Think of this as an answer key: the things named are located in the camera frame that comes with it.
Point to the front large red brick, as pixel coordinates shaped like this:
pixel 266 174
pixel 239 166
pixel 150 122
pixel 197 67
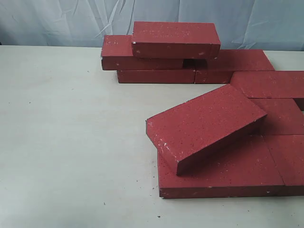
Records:
pixel 244 169

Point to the right second row brick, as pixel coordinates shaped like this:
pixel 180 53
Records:
pixel 269 84

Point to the bottom left back brick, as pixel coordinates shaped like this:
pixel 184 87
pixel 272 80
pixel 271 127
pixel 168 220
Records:
pixel 176 76

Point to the third row red brick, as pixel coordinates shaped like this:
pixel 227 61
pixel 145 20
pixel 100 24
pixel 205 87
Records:
pixel 284 117

